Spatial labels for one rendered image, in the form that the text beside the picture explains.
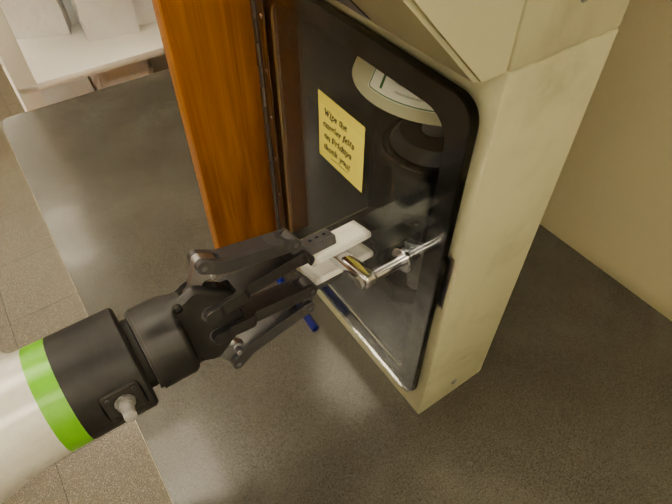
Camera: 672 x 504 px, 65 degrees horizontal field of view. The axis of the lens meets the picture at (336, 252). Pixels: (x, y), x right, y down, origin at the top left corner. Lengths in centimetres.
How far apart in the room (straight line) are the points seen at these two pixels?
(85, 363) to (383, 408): 39
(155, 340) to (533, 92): 33
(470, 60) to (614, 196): 61
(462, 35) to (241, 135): 47
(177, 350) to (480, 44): 31
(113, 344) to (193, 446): 29
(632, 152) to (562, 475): 45
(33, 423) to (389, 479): 40
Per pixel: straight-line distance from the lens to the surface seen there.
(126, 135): 118
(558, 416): 75
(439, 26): 29
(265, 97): 64
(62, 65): 155
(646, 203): 88
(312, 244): 49
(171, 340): 45
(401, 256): 50
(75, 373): 44
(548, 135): 44
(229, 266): 45
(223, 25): 65
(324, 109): 52
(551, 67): 39
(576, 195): 94
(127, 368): 44
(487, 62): 33
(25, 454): 46
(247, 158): 75
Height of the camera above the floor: 157
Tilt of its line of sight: 48 degrees down
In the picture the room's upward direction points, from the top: straight up
